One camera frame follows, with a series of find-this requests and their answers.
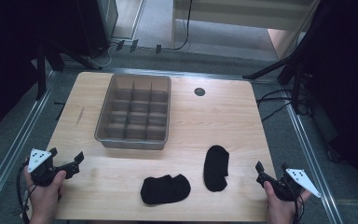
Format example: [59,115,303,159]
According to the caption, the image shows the black ankle sock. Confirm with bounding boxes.
[140,174,192,206]
[202,145,230,193]

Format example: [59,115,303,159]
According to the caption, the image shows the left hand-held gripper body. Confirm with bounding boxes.
[27,148,81,188]

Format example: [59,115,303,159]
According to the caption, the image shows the metal floor rail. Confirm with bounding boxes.
[282,90,345,224]
[0,70,57,216]

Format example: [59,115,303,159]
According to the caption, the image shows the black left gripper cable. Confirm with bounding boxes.
[16,161,34,224]

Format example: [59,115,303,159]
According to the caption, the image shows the grey divided storage box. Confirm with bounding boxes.
[93,73,172,151]

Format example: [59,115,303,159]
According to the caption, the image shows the person's left hand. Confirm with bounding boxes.
[22,170,68,224]

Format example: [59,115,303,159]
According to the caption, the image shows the dark cabinet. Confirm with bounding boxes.
[76,0,119,57]

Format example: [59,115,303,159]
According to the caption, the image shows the black metal stand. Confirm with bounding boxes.
[35,38,104,101]
[241,52,311,115]

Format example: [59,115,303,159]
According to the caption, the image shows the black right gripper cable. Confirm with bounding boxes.
[291,186,306,224]

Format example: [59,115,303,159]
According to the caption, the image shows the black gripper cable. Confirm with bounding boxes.
[291,186,306,224]
[16,161,34,224]

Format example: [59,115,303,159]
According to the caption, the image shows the person's right hand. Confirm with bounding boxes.
[262,181,312,224]

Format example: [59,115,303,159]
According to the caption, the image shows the white floor cable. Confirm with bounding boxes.
[88,43,119,68]

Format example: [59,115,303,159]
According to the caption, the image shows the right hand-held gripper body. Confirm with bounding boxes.
[255,167,322,202]

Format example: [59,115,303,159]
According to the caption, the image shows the black floor cables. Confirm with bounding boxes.
[255,89,295,123]

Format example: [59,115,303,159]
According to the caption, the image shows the black hanging cable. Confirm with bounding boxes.
[171,0,194,52]

